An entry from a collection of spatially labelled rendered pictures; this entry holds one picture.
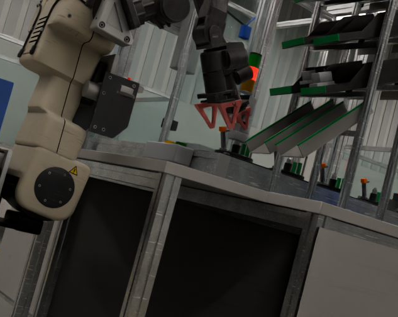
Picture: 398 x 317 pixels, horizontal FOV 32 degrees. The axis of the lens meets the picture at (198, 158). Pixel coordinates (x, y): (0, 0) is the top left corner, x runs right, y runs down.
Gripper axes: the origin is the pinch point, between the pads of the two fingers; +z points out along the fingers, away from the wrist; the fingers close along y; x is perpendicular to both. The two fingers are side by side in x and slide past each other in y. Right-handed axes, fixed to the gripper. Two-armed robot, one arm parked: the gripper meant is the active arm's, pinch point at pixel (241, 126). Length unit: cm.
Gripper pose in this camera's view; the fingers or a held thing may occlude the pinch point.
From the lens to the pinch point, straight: 244.7
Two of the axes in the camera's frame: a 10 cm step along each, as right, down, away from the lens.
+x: -7.7, 4.3, -4.6
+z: 3.2, 9.0, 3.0
